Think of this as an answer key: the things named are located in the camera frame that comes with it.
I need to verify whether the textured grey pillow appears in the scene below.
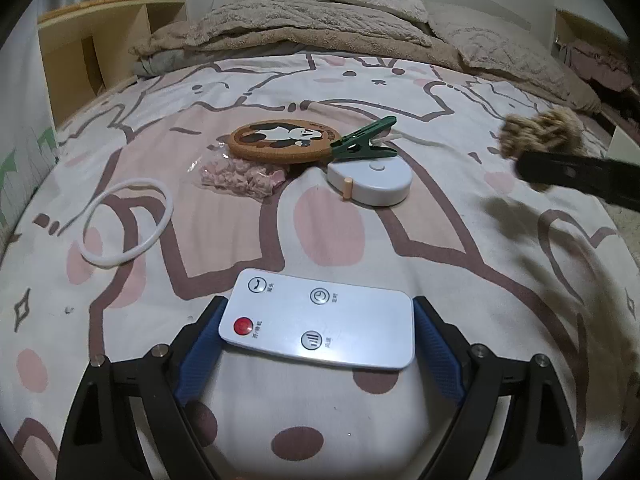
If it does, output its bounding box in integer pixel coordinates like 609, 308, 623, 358
427, 2, 568, 101

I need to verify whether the cork panda coaster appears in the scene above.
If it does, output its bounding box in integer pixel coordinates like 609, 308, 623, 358
230, 120, 342, 166

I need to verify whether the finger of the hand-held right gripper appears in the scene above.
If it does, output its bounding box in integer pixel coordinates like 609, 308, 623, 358
515, 152, 640, 208

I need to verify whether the printed bunny bedsheet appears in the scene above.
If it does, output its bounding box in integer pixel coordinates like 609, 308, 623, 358
0, 52, 640, 480

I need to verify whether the white ring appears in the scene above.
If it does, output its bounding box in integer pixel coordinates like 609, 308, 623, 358
79, 178, 176, 266

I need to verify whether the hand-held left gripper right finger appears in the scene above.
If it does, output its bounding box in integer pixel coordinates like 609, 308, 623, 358
412, 296, 585, 480

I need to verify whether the beige blanket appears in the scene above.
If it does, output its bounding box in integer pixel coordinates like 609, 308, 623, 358
130, 25, 601, 111

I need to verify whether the pink bits bag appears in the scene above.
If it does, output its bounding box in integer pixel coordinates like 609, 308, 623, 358
192, 152, 288, 201

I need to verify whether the white tote bag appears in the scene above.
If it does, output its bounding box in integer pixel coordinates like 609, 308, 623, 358
0, 125, 61, 261

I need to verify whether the grey fluffy blanket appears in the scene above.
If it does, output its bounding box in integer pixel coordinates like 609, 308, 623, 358
185, 0, 433, 53

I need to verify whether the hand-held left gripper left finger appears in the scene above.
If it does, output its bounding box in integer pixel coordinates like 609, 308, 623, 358
55, 296, 228, 480

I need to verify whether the white tape measure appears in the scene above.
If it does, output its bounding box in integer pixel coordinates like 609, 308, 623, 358
326, 155, 412, 207

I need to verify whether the grey folded sheet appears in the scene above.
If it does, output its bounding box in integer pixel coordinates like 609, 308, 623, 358
135, 52, 201, 78

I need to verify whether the white cardboard box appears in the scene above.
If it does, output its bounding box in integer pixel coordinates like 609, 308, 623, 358
607, 125, 640, 166

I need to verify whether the wooden bedside shelf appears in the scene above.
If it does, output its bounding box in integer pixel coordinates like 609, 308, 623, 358
37, 0, 188, 131

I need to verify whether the pile of clothes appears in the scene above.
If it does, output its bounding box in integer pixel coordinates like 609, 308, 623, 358
557, 37, 640, 111

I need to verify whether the white remote control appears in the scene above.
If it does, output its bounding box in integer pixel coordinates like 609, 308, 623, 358
218, 268, 417, 372

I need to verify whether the green clip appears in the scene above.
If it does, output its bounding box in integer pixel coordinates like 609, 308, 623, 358
330, 116, 398, 161

